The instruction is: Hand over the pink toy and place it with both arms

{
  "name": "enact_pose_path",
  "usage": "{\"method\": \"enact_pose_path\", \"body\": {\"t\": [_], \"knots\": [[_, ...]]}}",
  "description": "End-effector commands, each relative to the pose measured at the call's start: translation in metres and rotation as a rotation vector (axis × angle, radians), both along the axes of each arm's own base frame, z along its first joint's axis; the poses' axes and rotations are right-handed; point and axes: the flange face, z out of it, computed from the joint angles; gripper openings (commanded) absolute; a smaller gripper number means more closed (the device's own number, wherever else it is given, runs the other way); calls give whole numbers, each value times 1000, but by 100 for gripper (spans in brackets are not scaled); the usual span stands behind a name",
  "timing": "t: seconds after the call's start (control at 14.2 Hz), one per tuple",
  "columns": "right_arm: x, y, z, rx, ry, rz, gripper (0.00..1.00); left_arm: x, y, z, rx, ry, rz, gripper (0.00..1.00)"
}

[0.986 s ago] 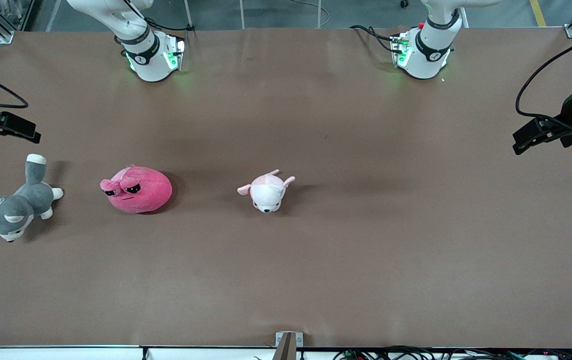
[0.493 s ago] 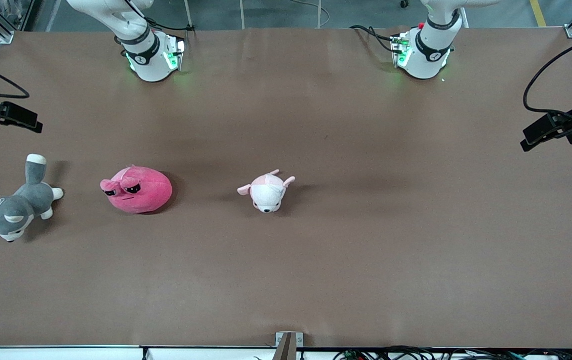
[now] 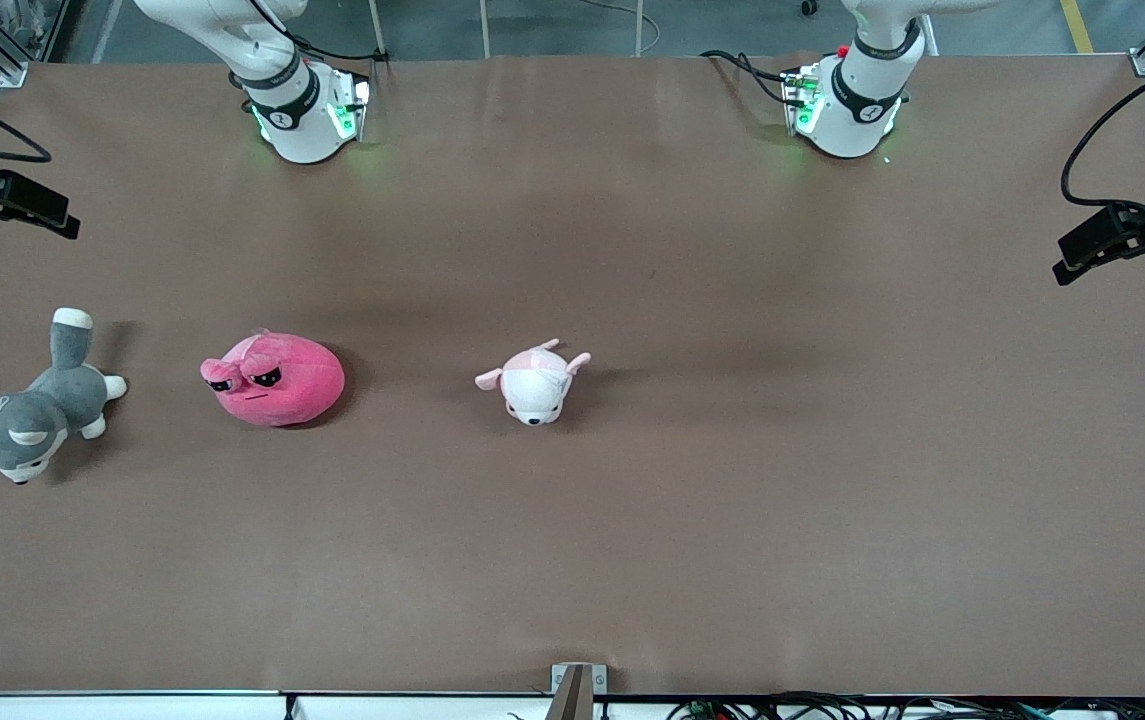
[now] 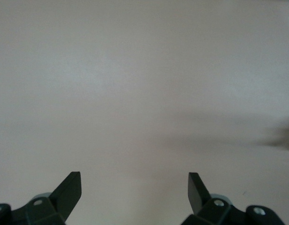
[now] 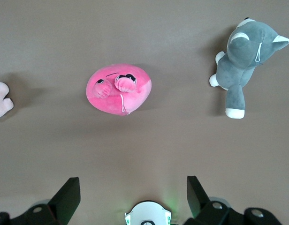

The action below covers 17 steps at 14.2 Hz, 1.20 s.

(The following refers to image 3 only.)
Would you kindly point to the metal table edge bracket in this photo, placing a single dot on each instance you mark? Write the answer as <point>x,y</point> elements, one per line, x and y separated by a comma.
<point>572,690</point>

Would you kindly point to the small white pink plush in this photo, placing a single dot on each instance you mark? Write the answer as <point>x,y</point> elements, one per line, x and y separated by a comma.
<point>535,385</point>

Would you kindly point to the pink round plush toy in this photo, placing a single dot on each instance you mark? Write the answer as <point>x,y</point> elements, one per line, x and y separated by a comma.
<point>277,385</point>

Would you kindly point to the grey white husky plush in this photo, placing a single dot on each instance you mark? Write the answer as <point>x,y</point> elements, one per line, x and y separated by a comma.
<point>37,420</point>

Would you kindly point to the white table edge rail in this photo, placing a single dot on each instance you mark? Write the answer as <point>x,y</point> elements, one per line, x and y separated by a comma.
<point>132,706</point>

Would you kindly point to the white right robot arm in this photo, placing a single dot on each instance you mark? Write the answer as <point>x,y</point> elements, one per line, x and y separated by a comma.
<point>297,125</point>

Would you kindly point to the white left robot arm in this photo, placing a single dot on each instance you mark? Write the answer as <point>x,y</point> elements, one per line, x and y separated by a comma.
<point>852,120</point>

